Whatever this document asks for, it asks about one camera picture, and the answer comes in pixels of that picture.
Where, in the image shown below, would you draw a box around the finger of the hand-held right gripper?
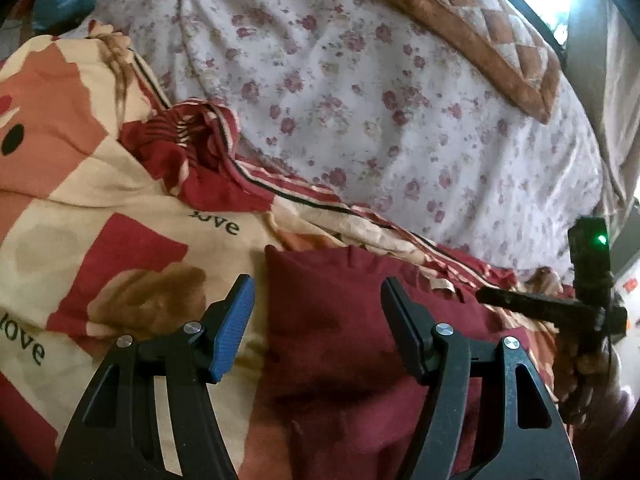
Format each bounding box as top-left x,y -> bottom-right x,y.
475,287 -> 583,332

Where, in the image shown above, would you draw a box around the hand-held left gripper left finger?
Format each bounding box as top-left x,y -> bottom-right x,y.
52,274 -> 257,480

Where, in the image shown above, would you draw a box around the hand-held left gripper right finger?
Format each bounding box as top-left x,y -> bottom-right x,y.
381,276 -> 581,480

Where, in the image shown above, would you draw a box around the dark red cloth garment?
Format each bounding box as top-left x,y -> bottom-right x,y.
247,245 -> 566,480

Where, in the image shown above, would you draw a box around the person's right hand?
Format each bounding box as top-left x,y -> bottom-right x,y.
570,346 -> 621,413

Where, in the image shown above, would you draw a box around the beige curtain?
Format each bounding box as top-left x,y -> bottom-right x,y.
595,0 -> 640,241

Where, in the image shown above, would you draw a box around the cream and red printed blanket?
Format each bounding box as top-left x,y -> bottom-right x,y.
0,20 -> 581,480

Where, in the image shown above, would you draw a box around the brown quilted pillow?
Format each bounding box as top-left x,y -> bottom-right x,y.
372,0 -> 563,125

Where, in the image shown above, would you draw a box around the white floral bed sheet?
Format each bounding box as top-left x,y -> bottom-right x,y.
95,0 -> 603,281

